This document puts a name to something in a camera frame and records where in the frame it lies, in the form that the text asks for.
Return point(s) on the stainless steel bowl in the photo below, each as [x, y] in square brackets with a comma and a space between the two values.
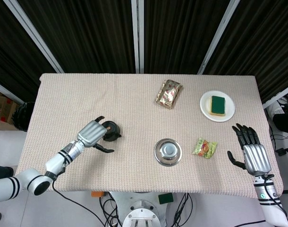
[167, 152]

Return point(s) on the green instant noodle packet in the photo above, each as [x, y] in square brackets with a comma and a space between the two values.
[204, 149]

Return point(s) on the orange small box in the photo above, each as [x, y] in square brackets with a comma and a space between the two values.
[97, 194]

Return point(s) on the white round plate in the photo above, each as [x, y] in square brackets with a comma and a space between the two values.
[205, 111]

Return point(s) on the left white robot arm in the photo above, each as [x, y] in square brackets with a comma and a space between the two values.
[53, 162]

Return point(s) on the green square pad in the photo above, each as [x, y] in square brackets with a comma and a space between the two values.
[165, 198]

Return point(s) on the black rubbish bag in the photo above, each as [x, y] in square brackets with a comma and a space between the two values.
[23, 116]

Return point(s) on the brown cardboard box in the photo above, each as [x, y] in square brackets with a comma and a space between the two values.
[2, 104]

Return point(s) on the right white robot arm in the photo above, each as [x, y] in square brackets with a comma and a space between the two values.
[271, 205]

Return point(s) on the green yellow sponge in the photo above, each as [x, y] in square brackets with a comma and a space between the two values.
[217, 105]

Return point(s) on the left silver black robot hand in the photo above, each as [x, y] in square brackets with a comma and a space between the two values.
[90, 133]

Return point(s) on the black power adapter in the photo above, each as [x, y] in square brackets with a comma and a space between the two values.
[282, 151]

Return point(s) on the gold foil snack packet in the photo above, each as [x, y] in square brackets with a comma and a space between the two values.
[168, 94]

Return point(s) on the white frame post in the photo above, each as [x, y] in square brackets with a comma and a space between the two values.
[4, 89]
[137, 35]
[278, 95]
[220, 37]
[33, 33]

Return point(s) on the person leg black trousers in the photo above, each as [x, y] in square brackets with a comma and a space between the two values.
[1, 172]

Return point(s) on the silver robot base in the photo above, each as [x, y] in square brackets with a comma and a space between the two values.
[144, 212]

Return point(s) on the black equipment case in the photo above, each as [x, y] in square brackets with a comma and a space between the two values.
[284, 123]

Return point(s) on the black pleated curtain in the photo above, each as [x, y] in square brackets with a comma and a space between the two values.
[181, 35]
[7, 47]
[264, 47]
[87, 35]

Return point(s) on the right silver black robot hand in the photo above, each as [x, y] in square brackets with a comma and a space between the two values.
[256, 157]

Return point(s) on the beige woven tablecloth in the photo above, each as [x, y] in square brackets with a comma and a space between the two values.
[134, 113]

